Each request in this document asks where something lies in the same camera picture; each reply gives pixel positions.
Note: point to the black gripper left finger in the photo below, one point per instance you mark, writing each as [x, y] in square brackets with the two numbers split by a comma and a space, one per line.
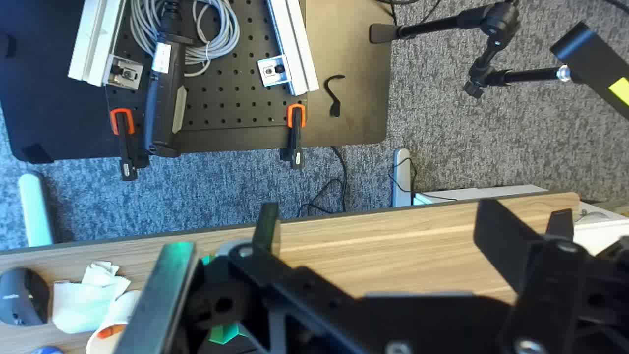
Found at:
[168, 296]

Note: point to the blue gum container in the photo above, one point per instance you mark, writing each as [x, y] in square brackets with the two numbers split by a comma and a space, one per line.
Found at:
[48, 351]

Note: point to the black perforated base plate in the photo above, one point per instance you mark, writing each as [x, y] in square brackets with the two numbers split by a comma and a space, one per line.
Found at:
[229, 111]

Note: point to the white crumpled cloth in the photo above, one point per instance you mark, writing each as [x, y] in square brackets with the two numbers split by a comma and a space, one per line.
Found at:
[81, 298]

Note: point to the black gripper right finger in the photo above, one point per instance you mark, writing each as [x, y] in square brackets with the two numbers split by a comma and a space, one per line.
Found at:
[504, 242]

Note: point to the black box yellow label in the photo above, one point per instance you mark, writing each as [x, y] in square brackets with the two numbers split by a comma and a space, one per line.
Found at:
[590, 60]

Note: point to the black tripod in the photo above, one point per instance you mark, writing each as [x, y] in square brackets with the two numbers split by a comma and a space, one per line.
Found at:
[382, 32]

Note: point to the black hook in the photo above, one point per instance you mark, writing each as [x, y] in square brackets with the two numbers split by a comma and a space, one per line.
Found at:
[335, 109]

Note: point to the aluminium profile rail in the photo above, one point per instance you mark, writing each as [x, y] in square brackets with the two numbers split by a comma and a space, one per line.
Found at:
[95, 40]
[292, 40]

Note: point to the black computer mouse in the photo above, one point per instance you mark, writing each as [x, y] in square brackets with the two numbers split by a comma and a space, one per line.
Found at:
[20, 296]

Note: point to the white desk foot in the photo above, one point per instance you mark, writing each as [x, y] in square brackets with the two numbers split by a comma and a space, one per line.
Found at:
[34, 209]
[402, 178]

